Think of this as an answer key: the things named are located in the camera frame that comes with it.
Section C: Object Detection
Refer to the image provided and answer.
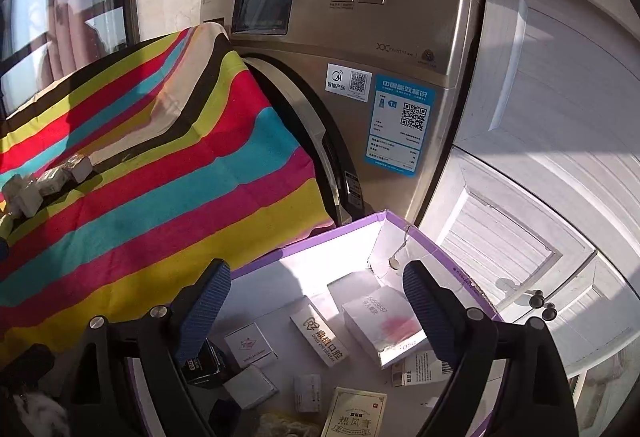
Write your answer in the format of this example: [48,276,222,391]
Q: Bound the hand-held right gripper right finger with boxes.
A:
[401,259,581,437]

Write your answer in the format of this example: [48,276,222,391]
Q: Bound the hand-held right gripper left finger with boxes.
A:
[60,258,233,437]

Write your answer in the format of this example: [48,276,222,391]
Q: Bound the large white box pink smear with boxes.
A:
[341,286,433,369]

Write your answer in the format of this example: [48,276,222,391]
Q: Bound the black small box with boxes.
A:
[182,339,236,388]

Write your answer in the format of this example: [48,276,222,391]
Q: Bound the white box orange label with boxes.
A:
[391,349,453,388]

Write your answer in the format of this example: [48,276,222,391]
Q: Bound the white box red triangle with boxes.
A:
[224,322,278,368]

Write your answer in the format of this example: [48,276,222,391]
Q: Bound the plain white box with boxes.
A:
[327,269,383,305]

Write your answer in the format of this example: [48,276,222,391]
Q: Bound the white and gold logo box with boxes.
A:
[290,295,347,368]

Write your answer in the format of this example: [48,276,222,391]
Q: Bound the purple-edged cardboard box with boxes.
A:
[125,209,506,437]

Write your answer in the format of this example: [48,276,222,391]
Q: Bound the yellow box green label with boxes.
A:
[320,386,388,437]

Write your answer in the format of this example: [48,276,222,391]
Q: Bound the small white box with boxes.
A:
[293,373,322,413]

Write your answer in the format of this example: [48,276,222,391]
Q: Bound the white louvred cabinet door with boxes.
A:
[495,257,640,368]
[420,147,598,313]

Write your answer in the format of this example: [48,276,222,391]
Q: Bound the striped colourful tablecloth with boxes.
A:
[0,22,336,363]

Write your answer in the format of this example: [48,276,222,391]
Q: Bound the blue label sticker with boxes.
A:
[366,76,437,176]

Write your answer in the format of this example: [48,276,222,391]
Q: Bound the white printed packet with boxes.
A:
[36,168,71,196]

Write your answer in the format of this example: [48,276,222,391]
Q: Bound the small tan box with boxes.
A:
[59,153,93,182]

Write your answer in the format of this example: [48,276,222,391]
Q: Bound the white sticker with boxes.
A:
[326,63,373,100]

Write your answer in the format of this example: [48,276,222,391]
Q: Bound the large white cabinet door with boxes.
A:
[452,0,640,238]

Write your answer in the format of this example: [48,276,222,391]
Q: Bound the beige washing machine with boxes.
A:
[200,0,488,230]

